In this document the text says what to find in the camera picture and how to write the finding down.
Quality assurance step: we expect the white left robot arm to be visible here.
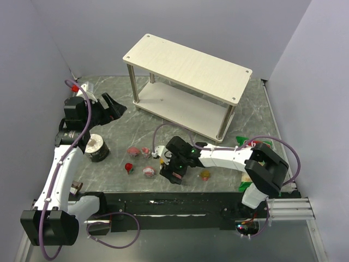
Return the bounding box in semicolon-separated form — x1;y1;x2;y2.
20;93;127;246

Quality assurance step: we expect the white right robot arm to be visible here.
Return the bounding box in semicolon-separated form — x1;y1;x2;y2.
152;136;289;210

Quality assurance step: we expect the two-tier white wooden shelf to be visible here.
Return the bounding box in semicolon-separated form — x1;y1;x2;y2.
123;34;252;142

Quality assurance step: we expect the pink white lying toy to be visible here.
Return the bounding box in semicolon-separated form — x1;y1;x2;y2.
142;166;156;177

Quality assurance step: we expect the olive brown pink toy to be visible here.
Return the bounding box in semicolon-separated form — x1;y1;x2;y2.
200;170;211;181

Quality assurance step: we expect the pink white stacked toy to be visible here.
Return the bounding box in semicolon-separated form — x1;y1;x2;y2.
141;147;152;158

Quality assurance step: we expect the red cherry toy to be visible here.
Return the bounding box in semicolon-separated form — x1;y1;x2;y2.
124;163;134;175

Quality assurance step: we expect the pink round toy left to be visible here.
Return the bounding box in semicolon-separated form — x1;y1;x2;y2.
127;147;141;157

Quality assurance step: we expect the green cassava chips bag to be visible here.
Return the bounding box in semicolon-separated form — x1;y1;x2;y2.
236;136;275;192

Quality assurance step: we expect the brown snack packet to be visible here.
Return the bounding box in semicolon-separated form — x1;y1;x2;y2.
70;181;83;195

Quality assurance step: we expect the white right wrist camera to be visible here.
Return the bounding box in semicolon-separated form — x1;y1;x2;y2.
152;146;172;160

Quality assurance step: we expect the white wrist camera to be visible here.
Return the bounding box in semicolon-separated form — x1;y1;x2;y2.
76;81;98;102
152;146;172;160

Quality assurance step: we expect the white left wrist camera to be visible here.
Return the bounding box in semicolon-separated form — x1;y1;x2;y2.
76;81;98;102

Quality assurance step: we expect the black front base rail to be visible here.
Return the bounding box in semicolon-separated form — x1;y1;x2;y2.
67;192;300;233

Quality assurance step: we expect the lower purple cable loop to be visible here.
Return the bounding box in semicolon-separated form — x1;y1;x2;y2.
86;211;141;249

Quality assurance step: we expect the aluminium frame rail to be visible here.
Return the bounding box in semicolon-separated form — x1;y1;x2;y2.
268;198;315;221

